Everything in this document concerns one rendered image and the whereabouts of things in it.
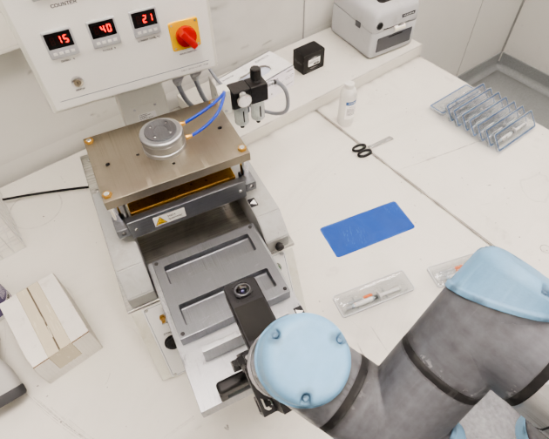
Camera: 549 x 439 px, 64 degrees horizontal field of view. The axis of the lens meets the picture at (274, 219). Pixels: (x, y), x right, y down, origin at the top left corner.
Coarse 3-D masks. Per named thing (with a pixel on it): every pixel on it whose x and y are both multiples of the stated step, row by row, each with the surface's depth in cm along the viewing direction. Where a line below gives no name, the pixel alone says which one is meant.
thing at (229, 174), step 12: (228, 168) 86; (192, 180) 84; (204, 180) 84; (216, 180) 84; (228, 180) 85; (168, 192) 82; (180, 192) 82; (192, 192) 83; (132, 204) 81; (144, 204) 81; (156, 204) 81
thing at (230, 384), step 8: (232, 376) 66; (240, 376) 66; (216, 384) 66; (224, 384) 65; (232, 384) 65; (240, 384) 66; (248, 384) 67; (224, 392) 65; (232, 392) 66; (224, 400) 67
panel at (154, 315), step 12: (288, 276) 93; (144, 312) 83; (156, 312) 84; (156, 324) 85; (156, 336) 86; (168, 336) 87; (168, 348) 88; (168, 360) 89; (180, 360) 90; (180, 372) 92
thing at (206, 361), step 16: (272, 256) 84; (160, 288) 80; (288, 304) 77; (176, 336) 74; (208, 336) 74; (224, 336) 70; (240, 336) 70; (192, 352) 72; (208, 352) 69; (224, 352) 72; (240, 352) 72; (192, 368) 71; (208, 368) 71; (224, 368) 71; (192, 384) 69; (208, 384) 69; (208, 400) 68
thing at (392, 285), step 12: (384, 276) 103; (396, 276) 103; (360, 288) 101; (372, 288) 101; (384, 288) 101; (396, 288) 101; (408, 288) 101; (336, 300) 100; (348, 300) 100; (360, 300) 100; (372, 300) 99; (384, 300) 99; (348, 312) 98
